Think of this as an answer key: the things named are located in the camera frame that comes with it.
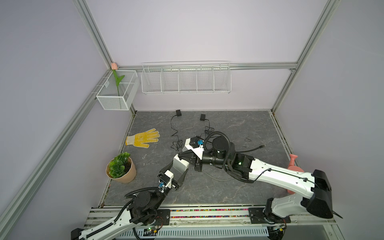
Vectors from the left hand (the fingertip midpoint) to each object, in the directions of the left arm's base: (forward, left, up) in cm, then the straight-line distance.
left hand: (181, 165), depth 68 cm
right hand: (0, 0, +9) cm, 9 cm away
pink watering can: (+1, -59, -12) cm, 61 cm away
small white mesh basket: (+38, +39, +12) cm, 56 cm away
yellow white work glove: (+31, +32, -22) cm, 49 cm away
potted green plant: (+4, +31, -8) cm, 33 cm away
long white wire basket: (+58, -4, +8) cm, 59 cm away
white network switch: (-3, -1, +5) cm, 6 cm away
